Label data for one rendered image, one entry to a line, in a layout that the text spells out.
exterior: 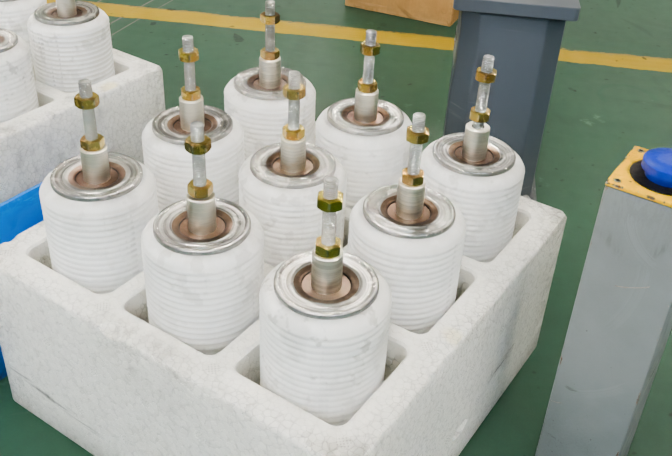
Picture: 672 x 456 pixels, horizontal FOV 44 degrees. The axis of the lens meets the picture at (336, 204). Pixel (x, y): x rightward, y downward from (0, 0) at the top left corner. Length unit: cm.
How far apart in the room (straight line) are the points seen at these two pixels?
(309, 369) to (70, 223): 24
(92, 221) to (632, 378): 45
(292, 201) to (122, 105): 42
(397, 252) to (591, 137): 79
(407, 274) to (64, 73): 55
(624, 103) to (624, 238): 89
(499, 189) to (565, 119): 71
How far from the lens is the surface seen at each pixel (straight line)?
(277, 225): 72
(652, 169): 65
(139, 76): 108
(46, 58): 107
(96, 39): 106
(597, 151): 137
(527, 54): 105
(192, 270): 63
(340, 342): 58
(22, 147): 99
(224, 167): 79
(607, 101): 154
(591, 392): 76
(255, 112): 85
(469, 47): 106
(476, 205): 75
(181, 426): 69
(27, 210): 99
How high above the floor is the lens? 63
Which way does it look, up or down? 33 degrees down
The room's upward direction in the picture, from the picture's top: 3 degrees clockwise
